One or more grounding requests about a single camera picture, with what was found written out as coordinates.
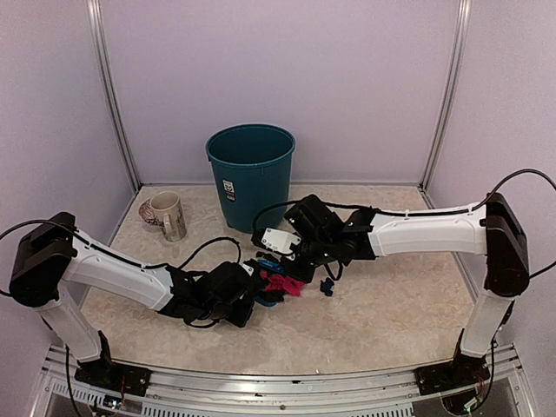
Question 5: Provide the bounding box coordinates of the aluminium front rail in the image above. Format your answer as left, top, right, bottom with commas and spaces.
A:
27, 346, 535, 416

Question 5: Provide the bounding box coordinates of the small navy paper scrap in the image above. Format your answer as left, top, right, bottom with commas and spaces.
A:
320, 278, 334, 297

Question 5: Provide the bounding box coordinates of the blue plastic dustpan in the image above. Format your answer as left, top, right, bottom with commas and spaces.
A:
254, 288, 285, 308

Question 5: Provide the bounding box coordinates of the teal plastic waste bin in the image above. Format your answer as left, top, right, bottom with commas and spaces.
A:
206, 124, 295, 234

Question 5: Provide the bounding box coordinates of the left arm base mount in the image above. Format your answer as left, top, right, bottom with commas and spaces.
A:
75, 331, 152, 397

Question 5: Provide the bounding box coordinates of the blue hand brush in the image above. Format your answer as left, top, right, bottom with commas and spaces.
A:
257, 258, 285, 274

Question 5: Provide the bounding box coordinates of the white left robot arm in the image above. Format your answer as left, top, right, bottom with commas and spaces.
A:
9, 212, 255, 387

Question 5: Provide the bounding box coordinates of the white ceramic mug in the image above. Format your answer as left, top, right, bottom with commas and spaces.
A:
138, 191, 187, 242

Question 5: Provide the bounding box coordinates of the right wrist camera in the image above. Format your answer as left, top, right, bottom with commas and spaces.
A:
252, 228, 301, 261

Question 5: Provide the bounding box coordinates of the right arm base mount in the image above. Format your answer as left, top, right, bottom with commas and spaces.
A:
414, 346, 491, 395

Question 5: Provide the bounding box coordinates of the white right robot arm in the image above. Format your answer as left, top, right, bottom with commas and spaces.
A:
273, 193, 530, 386

